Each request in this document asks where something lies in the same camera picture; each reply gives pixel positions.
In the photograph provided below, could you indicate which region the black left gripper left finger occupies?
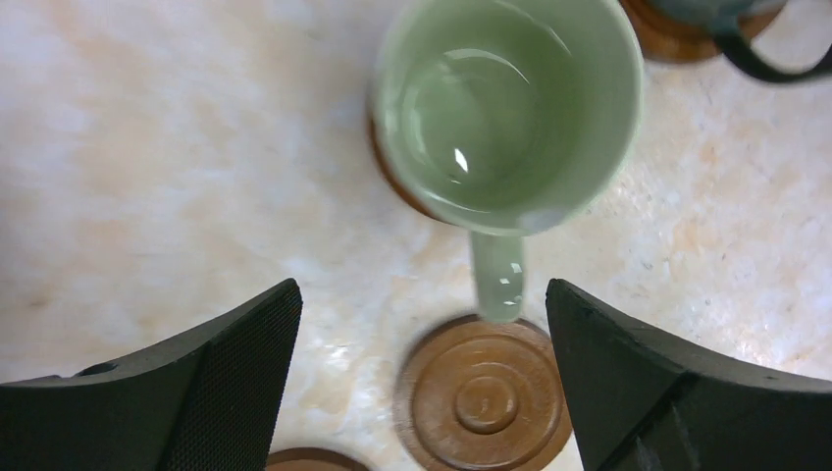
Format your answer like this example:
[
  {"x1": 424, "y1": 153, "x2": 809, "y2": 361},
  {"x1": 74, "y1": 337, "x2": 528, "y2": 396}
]
[{"x1": 1, "y1": 279, "x2": 303, "y2": 470}]

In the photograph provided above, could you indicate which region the light brown wooden coaster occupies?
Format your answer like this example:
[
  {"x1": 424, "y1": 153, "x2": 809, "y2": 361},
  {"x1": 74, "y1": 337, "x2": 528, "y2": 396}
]
[{"x1": 264, "y1": 447, "x2": 369, "y2": 471}]

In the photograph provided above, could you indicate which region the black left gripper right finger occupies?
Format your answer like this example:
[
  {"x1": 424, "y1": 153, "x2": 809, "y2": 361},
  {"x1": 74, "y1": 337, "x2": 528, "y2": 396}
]
[{"x1": 546, "y1": 279, "x2": 831, "y2": 470}]

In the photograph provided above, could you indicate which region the pale green mug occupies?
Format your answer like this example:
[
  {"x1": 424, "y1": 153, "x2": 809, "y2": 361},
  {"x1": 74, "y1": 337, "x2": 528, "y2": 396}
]
[{"x1": 368, "y1": 1, "x2": 644, "y2": 323}]

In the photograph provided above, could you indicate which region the dark green mug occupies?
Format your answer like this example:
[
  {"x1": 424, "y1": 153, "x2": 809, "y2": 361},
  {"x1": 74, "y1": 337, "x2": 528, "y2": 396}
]
[{"x1": 651, "y1": 0, "x2": 831, "y2": 84}]

